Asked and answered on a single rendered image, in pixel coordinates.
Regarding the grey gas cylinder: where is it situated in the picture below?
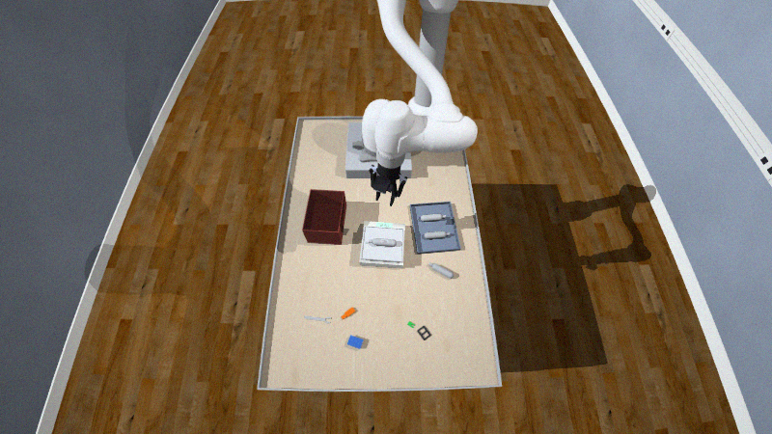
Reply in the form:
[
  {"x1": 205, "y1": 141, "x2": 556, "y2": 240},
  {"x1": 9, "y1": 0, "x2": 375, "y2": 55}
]
[
  {"x1": 369, "y1": 238, "x2": 397, "y2": 247},
  {"x1": 424, "y1": 231, "x2": 450, "y2": 239},
  {"x1": 428, "y1": 263, "x2": 454, "y2": 279},
  {"x1": 421, "y1": 214, "x2": 446, "y2": 222}
]

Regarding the white digital scale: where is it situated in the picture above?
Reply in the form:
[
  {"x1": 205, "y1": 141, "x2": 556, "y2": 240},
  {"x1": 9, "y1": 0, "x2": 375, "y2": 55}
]
[{"x1": 359, "y1": 221, "x2": 405, "y2": 268}]

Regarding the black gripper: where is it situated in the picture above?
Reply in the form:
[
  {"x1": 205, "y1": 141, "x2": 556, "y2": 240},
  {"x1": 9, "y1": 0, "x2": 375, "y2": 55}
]
[{"x1": 369, "y1": 163, "x2": 407, "y2": 206}]

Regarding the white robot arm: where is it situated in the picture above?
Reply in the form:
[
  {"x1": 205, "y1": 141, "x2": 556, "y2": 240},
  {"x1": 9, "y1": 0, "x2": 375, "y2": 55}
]
[{"x1": 352, "y1": 0, "x2": 478, "y2": 169}]

